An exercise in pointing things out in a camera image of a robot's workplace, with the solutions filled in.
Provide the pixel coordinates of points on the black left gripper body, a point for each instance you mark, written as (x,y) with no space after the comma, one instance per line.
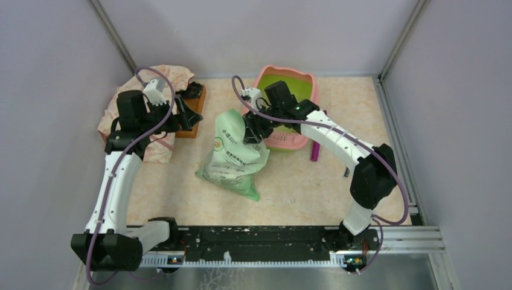
(174,124)

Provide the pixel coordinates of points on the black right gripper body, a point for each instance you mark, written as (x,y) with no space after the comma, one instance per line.
(276,112)

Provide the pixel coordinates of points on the green cat litter bag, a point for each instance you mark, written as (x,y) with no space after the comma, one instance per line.
(232,164)

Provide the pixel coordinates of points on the magenta plastic litter scoop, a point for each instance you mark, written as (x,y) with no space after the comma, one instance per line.
(314,154)

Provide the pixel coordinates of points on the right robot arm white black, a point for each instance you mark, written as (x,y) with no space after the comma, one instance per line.
(373,168)

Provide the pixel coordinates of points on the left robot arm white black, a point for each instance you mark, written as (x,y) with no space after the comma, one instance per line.
(120,172)

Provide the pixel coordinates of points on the pink green litter box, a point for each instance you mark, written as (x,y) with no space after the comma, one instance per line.
(305,88)

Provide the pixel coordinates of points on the brown wooden tray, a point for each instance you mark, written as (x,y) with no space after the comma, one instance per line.
(194,97)

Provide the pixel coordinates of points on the pink floral crumpled cloth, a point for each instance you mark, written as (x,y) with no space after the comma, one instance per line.
(161,145)

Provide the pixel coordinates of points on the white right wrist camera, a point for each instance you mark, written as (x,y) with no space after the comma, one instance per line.
(251,95)

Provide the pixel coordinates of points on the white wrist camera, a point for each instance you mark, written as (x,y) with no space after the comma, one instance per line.
(251,95)
(154,92)

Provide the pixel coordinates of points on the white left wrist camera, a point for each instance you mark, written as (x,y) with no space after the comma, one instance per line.
(154,92)

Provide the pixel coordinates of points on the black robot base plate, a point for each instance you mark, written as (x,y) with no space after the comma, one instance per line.
(273,244)

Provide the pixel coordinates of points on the aluminium frame rail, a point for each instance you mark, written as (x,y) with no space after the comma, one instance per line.
(393,240)

